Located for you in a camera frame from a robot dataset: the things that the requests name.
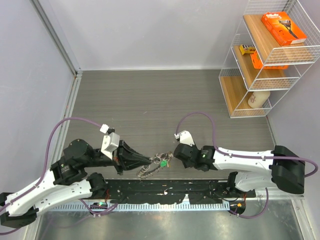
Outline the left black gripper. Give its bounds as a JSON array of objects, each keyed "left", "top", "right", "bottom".
[{"left": 83, "top": 139, "right": 152, "bottom": 175}]

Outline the metal disc with keyrings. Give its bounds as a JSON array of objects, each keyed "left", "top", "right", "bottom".
[{"left": 136, "top": 153, "right": 165, "bottom": 179}]

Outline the key with green tag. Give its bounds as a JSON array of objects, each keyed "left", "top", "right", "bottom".
[{"left": 160, "top": 160, "right": 170, "bottom": 168}]

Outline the key with black tag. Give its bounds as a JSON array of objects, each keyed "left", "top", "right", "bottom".
[{"left": 164, "top": 151, "right": 173, "bottom": 161}]

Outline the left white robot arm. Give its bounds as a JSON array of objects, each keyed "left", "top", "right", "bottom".
[{"left": 0, "top": 139, "right": 151, "bottom": 229}]

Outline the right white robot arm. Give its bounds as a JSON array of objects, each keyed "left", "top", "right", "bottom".
[{"left": 173, "top": 143, "right": 305, "bottom": 197}]

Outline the cream bottle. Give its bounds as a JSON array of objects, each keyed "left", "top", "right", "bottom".
[{"left": 248, "top": 91, "right": 271, "bottom": 109}]

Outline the orange snack pack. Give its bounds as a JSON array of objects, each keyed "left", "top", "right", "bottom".
[{"left": 250, "top": 50, "right": 290, "bottom": 70}]

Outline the orange razor box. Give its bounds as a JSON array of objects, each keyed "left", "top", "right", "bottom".
[{"left": 261, "top": 11, "right": 308, "bottom": 46}]

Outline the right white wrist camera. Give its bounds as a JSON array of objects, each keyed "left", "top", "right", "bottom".
[{"left": 174, "top": 130, "right": 195, "bottom": 147}]

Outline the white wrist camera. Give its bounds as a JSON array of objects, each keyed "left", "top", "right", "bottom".
[
  {"left": 174, "top": 130, "right": 195, "bottom": 147},
  {"left": 100, "top": 124, "right": 120, "bottom": 160}
]

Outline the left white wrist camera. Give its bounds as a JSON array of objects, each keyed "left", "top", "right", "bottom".
[{"left": 100, "top": 124, "right": 120, "bottom": 160}]

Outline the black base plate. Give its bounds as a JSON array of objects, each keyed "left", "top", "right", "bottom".
[{"left": 82, "top": 177, "right": 256, "bottom": 205}]

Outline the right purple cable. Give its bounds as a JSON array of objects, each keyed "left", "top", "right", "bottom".
[{"left": 174, "top": 111, "right": 319, "bottom": 219}]

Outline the white slotted cable duct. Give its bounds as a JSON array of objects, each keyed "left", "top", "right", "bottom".
[{"left": 50, "top": 201, "right": 230, "bottom": 212}]

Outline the white wire shelf rack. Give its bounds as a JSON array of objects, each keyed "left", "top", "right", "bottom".
[{"left": 218, "top": 0, "right": 320, "bottom": 118}]

